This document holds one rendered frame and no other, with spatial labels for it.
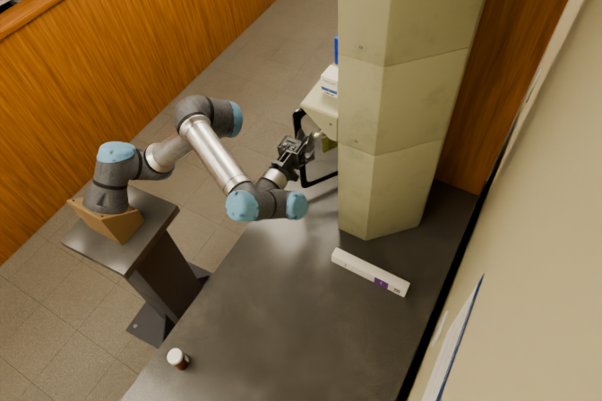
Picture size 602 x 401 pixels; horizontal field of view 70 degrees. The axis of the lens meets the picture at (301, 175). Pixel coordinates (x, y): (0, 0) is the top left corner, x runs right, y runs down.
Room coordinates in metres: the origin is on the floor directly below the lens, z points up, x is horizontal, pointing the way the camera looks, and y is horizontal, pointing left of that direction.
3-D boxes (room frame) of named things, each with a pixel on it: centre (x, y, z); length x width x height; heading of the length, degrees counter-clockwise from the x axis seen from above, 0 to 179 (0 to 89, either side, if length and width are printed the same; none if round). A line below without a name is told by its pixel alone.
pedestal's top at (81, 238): (0.92, 0.71, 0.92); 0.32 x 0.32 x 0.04; 58
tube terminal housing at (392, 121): (0.85, -0.31, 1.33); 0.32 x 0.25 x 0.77; 145
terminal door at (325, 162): (1.00, -0.14, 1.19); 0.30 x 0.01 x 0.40; 109
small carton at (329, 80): (0.90, -0.12, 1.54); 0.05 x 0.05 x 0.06; 52
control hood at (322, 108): (0.95, -0.16, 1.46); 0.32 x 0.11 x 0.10; 145
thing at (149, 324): (0.92, 0.71, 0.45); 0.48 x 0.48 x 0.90; 58
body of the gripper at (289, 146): (0.83, 0.03, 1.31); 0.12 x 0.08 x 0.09; 145
